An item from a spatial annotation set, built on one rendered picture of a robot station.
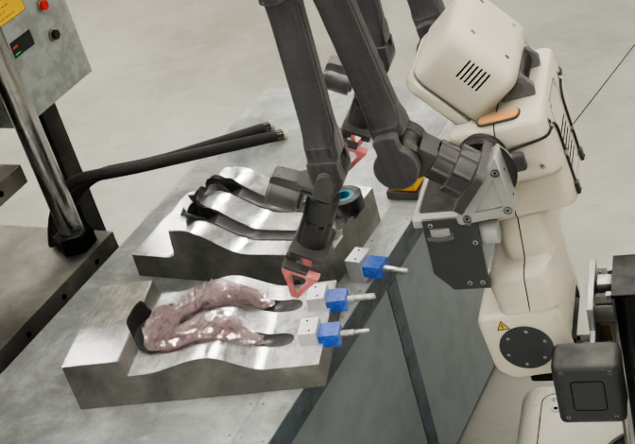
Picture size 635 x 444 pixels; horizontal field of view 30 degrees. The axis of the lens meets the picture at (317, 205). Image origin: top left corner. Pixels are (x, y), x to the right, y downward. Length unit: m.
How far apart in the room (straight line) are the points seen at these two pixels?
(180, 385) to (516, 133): 0.80
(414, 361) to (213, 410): 0.70
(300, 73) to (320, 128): 0.10
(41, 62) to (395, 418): 1.22
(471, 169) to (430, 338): 1.02
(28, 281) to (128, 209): 1.88
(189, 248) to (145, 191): 2.27
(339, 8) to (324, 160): 0.28
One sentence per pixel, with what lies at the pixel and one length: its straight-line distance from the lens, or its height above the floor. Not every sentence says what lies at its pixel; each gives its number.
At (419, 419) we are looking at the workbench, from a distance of 2.88.
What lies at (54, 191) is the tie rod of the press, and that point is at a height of 0.96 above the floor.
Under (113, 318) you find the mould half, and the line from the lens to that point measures 2.41.
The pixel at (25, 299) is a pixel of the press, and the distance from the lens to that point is 2.85.
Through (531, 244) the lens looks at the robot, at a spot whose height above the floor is 0.93.
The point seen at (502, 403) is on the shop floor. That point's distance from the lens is 3.31.
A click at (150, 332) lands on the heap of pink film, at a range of 2.37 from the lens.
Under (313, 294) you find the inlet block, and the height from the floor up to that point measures 0.88.
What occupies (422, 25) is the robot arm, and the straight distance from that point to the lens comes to 2.29.
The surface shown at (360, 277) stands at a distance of 2.45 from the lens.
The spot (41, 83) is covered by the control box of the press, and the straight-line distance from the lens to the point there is 3.02.
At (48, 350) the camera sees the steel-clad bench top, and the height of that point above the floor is 0.80.
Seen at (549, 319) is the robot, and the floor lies 0.79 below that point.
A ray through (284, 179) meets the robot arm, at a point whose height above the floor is 1.22.
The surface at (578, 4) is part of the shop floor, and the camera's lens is 5.50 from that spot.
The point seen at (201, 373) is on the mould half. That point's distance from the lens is 2.26.
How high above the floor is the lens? 2.19
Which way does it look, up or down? 30 degrees down
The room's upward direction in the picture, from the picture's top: 16 degrees counter-clockwise
